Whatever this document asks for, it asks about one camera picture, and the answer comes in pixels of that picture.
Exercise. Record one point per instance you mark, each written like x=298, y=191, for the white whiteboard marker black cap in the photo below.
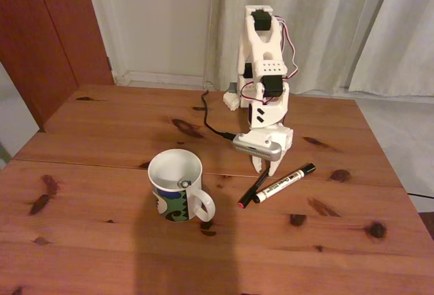
x=281, y=183

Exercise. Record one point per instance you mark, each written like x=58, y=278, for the black pen red caps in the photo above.
x=252, y=190

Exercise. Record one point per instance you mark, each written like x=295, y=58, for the green pen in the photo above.
x=184, y=183

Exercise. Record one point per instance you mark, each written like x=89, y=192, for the white mug green blue pattern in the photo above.
x=169, y=207

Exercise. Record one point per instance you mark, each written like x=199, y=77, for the wide white curtain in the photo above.
x=322, y=20

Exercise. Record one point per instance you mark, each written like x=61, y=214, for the narrow white curtain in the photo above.
x=407, y=37

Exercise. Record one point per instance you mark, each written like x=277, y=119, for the brown wooden door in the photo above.
x=40, y=37

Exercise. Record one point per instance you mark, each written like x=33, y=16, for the silver camera box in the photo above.
x=257, y=149

